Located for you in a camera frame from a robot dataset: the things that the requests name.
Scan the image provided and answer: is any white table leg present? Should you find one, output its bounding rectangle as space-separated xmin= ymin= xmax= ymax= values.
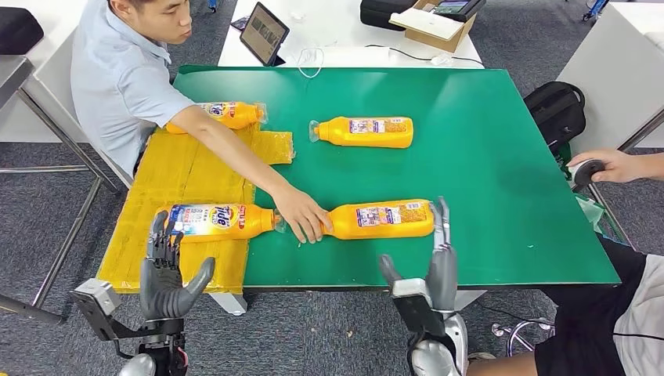
xmin=453 ymin=289 xmax=489 ymax=311
xmin=208 ymin=293 xmax=249 ymax=317

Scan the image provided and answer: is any orange detergent bottle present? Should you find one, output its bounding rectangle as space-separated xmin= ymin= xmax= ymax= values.
xmin=164 ymin=101 xmax=269 ymax=135
xmin=319 ymin=199 xmax=437 ymax=241
xmin=309 ymin=116 xmax=415 ymax=150
xmin=154 ymin=202 xmax=287 ymax=244

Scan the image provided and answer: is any steel frame table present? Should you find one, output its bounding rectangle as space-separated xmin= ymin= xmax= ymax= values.
xmin=0 ymin=54 xmax=123 ymax=325

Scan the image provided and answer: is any white cable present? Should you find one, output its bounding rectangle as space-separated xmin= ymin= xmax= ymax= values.
xmin=296 ymin=47 xmax=326 ymax=79

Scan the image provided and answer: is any black case bag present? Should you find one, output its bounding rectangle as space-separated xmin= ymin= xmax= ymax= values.
xmin=360 ymin=0 xmax=419 ymax=32

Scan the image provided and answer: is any grey table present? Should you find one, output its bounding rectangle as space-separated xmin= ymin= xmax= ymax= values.
xmin=556 ymin=1 xmax=664 ymax=190

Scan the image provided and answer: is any black tablet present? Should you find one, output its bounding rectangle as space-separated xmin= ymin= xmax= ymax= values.
xmin=239 ymin=1 xmax=291 ymax=67

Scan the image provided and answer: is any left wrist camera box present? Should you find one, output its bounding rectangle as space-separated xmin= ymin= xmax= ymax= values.
xmin=68 ymin=278 xmax=146 ymax=344

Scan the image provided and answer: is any black cable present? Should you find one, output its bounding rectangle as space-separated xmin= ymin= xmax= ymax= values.
xmin=365 ymin=44 xmax=486 ymax=67

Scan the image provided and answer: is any white handheld controller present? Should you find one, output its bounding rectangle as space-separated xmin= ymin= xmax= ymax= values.
xmin=568 ymin=158 xmax=606 ymax=192

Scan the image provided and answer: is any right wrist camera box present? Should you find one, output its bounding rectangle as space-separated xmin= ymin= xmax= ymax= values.
xmin=390 ymin=277 xmax=447 ymax=338

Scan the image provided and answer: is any black screen device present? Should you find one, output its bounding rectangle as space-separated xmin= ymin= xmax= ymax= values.
xmin=430 ymin=0 xmax=488 ymax=23

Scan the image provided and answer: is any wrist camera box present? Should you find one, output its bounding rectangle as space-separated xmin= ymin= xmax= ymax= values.
xmin=68 ymin=278 xmax=146 ymax=344
xmin=390 ymin=277 xmax=447 ymax=338

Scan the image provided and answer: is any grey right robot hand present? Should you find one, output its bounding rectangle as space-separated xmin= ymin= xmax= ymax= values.
xmin=377 ymin=196 xmax=459 ymax=314

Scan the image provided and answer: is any white table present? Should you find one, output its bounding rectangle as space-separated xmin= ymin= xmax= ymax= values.
xmin=218 ymin=0 xmax=486 ymax=69

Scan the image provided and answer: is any blue metal frame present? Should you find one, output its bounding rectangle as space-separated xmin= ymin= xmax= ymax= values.
xmin=583 ymin=0 xmax=609 ymax=22

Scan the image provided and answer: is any person's right hand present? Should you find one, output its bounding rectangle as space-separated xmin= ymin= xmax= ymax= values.
xmin=272 ymin=186 xmax=334 ymax=245
xmin=568 ymin=149 xmax=644 ymax=184

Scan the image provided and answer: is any black cushion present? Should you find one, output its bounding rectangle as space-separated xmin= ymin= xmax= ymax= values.
xmin=0 ymin=6 xmax=45 ymax=56

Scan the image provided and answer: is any cardboard box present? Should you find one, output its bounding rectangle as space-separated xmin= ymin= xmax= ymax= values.
xmin=404 ymin=0 xmax=477 ymax=54

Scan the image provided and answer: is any person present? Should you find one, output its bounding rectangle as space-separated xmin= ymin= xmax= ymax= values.
xmin=467 ymin=147 xmax=664 ymax=376
xmin=70 ymin=0 xmax=334 ymax=245

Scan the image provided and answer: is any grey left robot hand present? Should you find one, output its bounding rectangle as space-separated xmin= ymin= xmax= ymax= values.
xmin=139 ymin=210 xmax=216 ymax=321

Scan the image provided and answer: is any chrome chair base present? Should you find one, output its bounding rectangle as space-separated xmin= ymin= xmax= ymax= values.
xmin=491 ymin=317 xmax=555 ymax=359

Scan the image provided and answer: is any white desk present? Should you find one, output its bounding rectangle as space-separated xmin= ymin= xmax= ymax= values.
xmin=0 ymin=0 xmax=89 ymax=143

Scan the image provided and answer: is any white flat box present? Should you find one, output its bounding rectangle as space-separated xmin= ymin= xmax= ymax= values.
xmin=388 ymin=7 xmax=465 ymax=42

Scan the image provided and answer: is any black backpack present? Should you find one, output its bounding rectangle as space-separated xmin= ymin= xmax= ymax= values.
xmin=524 ymin=81 xmax=587 ymax=155

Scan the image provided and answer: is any yellow plastic-wrapped board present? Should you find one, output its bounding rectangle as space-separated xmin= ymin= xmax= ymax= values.
xmin=96 ymin=124 xmax=296 ymax=296

